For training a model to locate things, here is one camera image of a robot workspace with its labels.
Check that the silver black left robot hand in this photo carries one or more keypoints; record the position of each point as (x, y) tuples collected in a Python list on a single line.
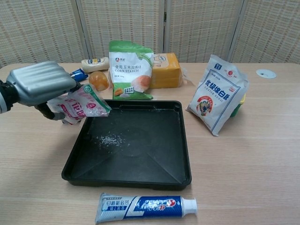
[(39, 79)]

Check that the pink white powder bag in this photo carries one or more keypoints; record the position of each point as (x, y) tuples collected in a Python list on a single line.
[(79, 105)]

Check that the blue cookie packet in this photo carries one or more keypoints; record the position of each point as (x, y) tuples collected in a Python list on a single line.
[(80, 75)]

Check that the black square plastic tray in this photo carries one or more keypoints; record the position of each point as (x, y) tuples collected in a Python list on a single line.
[(140, 152)]

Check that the beige woven folding screen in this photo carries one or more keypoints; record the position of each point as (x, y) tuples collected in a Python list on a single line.
[(42, 28)]

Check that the cream mayonnaise squeeze bottle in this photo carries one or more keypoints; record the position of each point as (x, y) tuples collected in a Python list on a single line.
[(93, 64)]

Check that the orange jelly cup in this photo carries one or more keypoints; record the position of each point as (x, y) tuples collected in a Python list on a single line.
[(98, 80)]

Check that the green white corn starch bag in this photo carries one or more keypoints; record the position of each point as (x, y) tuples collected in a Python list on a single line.
[(129, 70)]

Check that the orange yellow bagged block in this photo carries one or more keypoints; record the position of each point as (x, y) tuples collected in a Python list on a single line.
[(166, 72)]

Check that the blue white toothpaste tube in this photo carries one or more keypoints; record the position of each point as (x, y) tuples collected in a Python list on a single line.
[(145, 206)]

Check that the white blue sugar bag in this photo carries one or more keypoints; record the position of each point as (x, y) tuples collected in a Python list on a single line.
[(215, 98)]

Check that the yellow green plastic container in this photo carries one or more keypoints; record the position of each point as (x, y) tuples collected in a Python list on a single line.
[(239, 105)]

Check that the white round table grommet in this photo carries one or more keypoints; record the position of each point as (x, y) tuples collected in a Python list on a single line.
[(266, 73)]

